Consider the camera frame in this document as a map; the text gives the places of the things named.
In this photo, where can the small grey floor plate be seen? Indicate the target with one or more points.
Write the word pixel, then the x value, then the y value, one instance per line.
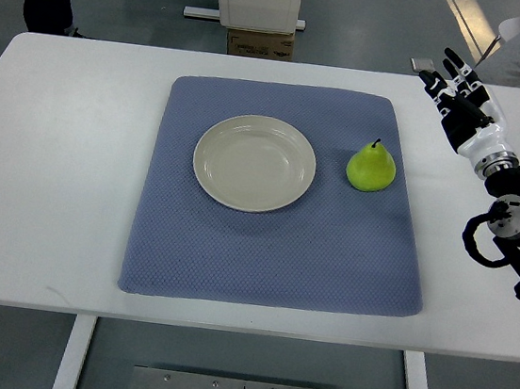
pixel 420 64

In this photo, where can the cardboard box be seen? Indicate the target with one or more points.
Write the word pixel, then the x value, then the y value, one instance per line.
pixel 271 46

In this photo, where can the white chair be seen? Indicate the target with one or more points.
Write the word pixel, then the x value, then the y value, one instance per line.
pixel 507 30

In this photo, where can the green pear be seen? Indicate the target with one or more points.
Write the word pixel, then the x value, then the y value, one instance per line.
pixel 372 168

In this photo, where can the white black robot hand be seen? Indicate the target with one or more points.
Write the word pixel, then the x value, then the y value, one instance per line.
pixel 471 117

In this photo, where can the beige round plate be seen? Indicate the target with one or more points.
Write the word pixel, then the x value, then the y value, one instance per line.
pixel 254 163

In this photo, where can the blue textured mat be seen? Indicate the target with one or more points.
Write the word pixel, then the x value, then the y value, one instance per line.
pixel 336 249

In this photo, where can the left white table leg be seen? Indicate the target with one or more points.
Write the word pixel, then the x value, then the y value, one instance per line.
pixel 75 353

